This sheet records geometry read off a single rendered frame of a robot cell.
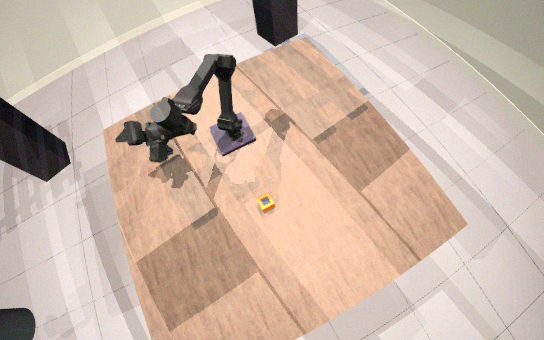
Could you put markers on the orange block with dark blue square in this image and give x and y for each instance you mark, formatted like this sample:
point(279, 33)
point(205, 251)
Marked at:
point(266, 202)

